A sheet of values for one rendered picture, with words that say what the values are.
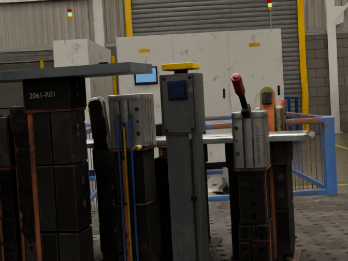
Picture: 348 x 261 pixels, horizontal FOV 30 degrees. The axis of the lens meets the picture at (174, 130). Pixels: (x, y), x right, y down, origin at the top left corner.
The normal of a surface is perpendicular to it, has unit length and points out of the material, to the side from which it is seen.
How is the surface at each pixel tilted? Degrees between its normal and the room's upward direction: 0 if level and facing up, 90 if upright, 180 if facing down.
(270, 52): 90
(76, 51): 90
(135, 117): 90
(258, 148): 90
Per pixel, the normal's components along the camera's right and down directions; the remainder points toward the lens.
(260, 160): -0.26, 0.07
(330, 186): 0.04, 0.05
